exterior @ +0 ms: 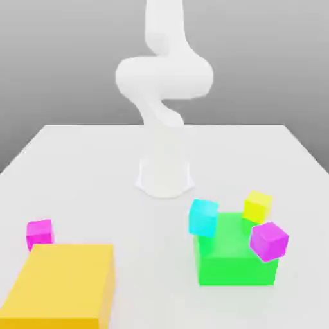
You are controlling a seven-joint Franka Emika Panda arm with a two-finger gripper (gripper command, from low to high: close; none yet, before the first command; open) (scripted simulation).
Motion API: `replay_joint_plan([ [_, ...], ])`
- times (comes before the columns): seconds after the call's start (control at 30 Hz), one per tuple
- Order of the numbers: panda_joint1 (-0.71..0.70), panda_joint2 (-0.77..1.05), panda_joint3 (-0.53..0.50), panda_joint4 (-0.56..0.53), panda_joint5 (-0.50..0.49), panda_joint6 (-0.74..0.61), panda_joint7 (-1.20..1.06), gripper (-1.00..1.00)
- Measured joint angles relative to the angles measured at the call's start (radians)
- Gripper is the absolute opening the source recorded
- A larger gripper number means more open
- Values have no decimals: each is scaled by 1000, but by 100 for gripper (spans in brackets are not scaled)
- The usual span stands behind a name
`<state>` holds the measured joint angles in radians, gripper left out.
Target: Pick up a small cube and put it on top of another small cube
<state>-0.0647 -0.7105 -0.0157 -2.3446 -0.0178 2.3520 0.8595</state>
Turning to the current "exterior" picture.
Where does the small cyan cube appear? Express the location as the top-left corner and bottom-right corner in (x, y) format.
(188, 198), (220, 238)

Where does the small yellow cube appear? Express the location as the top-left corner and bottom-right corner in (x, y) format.
(242, 190), (274, 225)

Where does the small purple cube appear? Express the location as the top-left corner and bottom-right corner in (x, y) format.
(249, 221), (290, 263)

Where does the small magenta cube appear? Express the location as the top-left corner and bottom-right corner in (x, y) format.
(25, 218), (54, 252)

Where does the large green box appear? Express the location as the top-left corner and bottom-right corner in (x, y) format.
(193, 211), (280, 287)

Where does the large orange box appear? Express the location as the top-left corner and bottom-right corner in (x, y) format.
(0, 243), (116, 329)

